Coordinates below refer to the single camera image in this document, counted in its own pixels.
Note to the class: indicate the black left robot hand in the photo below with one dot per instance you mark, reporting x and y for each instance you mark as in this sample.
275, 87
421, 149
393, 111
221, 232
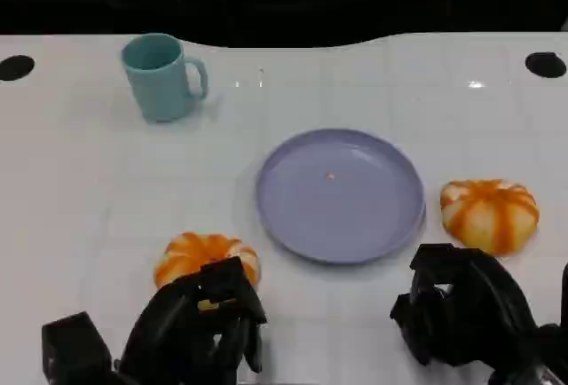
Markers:
177, 336

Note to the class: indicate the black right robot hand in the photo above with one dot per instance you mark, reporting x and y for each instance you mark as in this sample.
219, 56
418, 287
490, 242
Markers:
479, 314

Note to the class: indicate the orange and white bread roll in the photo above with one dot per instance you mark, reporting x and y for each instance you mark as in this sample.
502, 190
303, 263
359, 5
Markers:
488, 216
195, 249

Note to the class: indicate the lilac plate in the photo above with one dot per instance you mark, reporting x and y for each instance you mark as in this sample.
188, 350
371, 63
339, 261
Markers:
337, 221

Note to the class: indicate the pale green mug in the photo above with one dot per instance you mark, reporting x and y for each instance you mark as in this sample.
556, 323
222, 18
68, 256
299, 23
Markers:
155, 88

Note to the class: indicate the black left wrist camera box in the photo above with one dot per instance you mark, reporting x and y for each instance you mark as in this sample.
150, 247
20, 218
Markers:
73, 349

